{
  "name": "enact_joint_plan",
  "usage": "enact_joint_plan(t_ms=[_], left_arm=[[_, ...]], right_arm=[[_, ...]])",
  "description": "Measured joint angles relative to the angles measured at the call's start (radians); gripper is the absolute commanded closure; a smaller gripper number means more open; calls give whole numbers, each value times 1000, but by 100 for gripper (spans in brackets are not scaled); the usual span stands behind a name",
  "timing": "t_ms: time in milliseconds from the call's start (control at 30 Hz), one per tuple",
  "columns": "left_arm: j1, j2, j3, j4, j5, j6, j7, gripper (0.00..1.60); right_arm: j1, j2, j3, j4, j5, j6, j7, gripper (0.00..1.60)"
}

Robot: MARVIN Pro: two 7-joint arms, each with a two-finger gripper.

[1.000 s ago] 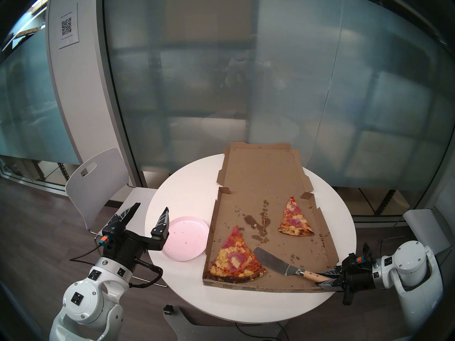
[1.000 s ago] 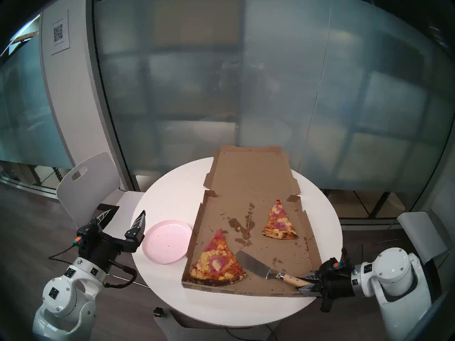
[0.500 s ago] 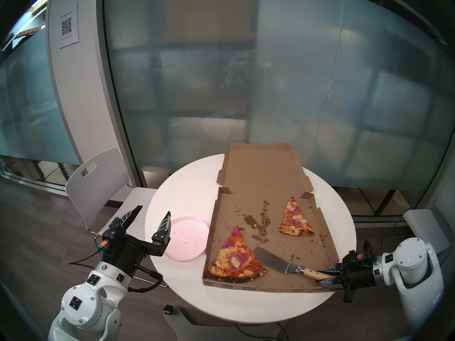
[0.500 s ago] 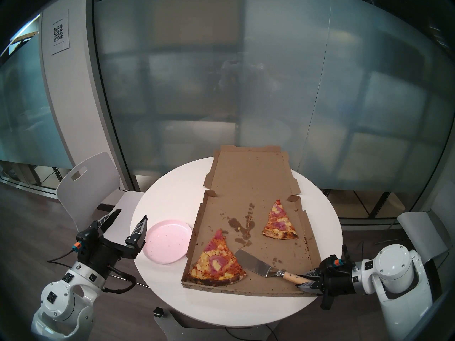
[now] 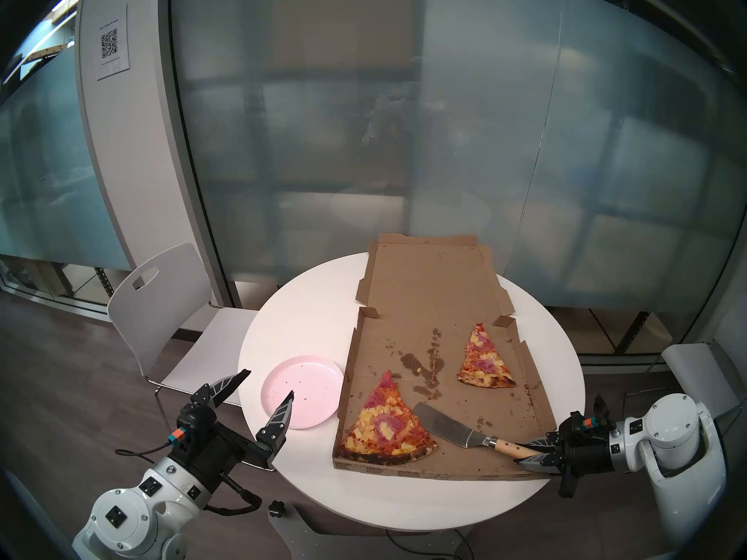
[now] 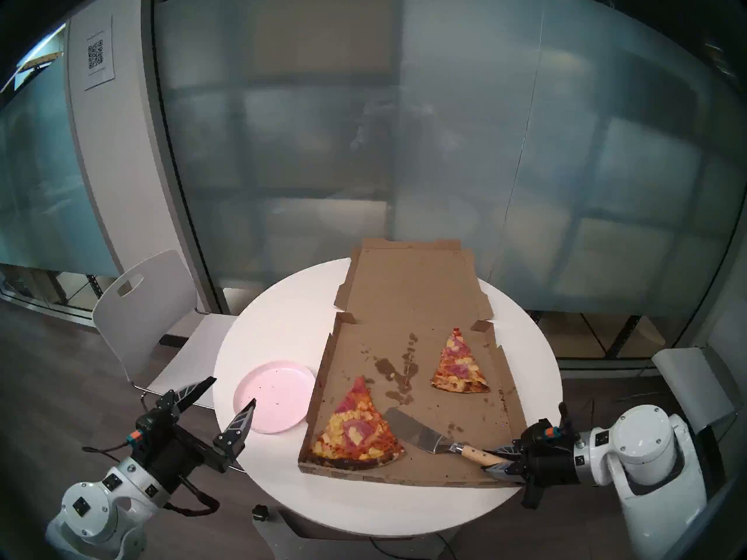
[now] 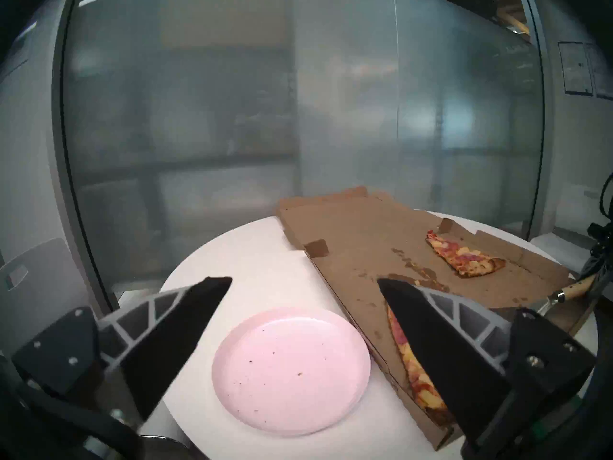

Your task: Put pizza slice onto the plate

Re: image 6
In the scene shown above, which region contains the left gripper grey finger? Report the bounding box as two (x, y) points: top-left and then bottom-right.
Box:
(212, 398), (257, 461)
(155, 376), (217, 415)

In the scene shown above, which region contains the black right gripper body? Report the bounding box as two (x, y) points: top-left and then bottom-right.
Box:
(516, 442), (582, 509)

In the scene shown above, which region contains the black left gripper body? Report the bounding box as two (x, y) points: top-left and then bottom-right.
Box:
(140, 416), (241, 494)

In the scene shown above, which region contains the metal spatula with wooden handle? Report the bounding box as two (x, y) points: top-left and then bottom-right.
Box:
(382, 407), (511, 467)

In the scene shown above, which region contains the large ham pineapple pizza slice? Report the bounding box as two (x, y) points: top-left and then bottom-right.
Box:
(309, 376), (405, 469)

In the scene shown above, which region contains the pink plastic plate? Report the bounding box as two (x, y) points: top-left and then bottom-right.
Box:
(233, 360), (316, 435)

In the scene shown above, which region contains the small ham pineapple pizza slice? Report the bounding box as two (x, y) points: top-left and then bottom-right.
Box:
(431, 328), (491, 394)

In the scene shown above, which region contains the open brown cardboard pizza box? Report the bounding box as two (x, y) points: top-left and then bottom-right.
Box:
(298, 238), (526, 488)

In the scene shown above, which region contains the white plastic chair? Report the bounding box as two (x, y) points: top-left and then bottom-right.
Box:
(617, 344), (745, 484)

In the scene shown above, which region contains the white QR code paper sign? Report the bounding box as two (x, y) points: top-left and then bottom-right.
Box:
(82, 15), (116, 92)

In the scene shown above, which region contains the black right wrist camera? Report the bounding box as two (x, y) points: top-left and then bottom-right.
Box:
(522, 419), (564, 446)

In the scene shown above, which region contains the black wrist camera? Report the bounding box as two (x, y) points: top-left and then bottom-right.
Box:
(130, 410), (176, 446)
(522, 419), (564, 446)

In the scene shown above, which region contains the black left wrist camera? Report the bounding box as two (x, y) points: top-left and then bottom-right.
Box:
(130, 410), (176, 446)

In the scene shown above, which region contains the left arm thick black cable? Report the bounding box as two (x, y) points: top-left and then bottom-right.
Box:
(163, 477), (221, 516)

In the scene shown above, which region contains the white chair with handle hole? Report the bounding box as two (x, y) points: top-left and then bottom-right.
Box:
(92, 250), (246, 472)

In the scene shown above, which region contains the grey metal base plate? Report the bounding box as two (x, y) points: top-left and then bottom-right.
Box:
(257, 509), (462, 560)

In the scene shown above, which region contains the black metal shelf frame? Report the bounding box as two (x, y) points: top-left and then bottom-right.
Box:
(581, 313), (645, 360)
(53, 272), (109, 309)

